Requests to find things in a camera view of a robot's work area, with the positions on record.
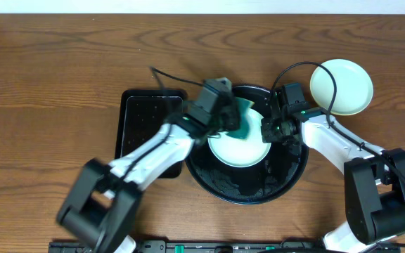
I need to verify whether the green scouring sponge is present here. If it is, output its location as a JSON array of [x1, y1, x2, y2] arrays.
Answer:
[[226, 97, 255, 141]]

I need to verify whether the light blue plate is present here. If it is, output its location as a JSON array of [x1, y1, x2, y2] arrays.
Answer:
[[208, 108, 271, 168], [310, 59, 374, 115]]

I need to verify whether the yellow plate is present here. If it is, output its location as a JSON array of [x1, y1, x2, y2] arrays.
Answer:
[[337, 106, 366, 116]]

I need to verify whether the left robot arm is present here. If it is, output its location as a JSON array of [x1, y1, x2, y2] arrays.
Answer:
[[56, 91, 240, 252]]

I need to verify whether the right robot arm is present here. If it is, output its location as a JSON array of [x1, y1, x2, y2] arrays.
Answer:
[[261, 108, 405, 252]]

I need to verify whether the black round tray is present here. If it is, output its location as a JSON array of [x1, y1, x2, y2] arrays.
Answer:
[[186, 85, 309, 205]]

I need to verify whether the black rectangular water tray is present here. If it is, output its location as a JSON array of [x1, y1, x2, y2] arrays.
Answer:
[[115, 89, 187, 159]]

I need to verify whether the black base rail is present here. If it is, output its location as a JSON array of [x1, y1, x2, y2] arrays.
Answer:
[[48, 240, 321, 253]]

